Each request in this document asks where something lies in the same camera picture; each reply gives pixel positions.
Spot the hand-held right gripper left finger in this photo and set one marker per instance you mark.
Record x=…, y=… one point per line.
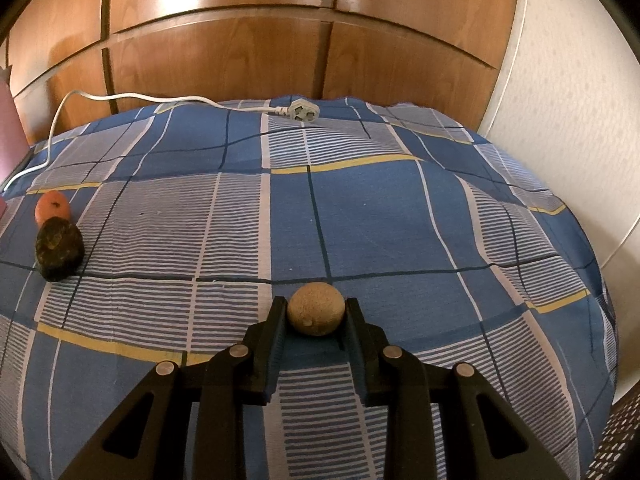
x=277, y=342

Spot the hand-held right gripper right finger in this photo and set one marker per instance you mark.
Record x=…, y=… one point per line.
x=353, y=342

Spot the brown round fruit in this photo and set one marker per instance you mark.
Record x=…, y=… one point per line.
x=315, y=310

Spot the dark avocado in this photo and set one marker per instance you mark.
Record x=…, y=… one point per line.
x=59, y=250

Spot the orange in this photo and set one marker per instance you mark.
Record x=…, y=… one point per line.
x=52, y=206

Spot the blue plaid bedsheet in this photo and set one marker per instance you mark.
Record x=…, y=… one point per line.
x=375, y=220

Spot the dark dotted fabric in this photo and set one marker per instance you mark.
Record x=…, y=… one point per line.
x=620, y=445

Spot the wooden headboard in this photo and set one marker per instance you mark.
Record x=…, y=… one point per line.
x=250, y=50

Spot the pink rounded appliance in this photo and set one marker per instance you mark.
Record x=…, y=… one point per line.
x=10, y=130

